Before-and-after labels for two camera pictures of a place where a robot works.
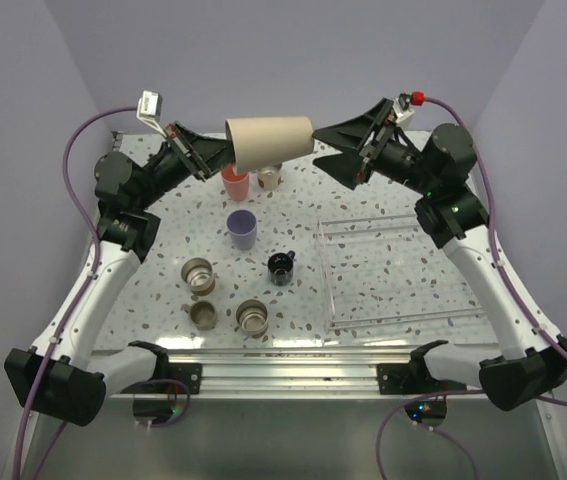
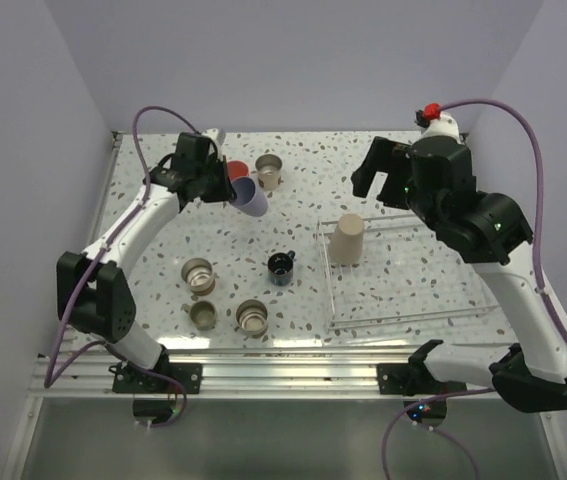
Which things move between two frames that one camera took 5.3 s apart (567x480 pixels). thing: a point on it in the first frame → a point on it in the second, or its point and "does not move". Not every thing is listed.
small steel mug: [202, 314] does not move
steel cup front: [252, 317] does not move
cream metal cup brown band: [269, 177] does not move
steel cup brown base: [197, 273] does not move
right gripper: [347, 168] → [379, 158]
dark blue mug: [280, 268] does not move
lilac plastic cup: [242, 225] → [248, 198]
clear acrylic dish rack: [383, 273] does not move
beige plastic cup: [258, 142] → [345, 243]
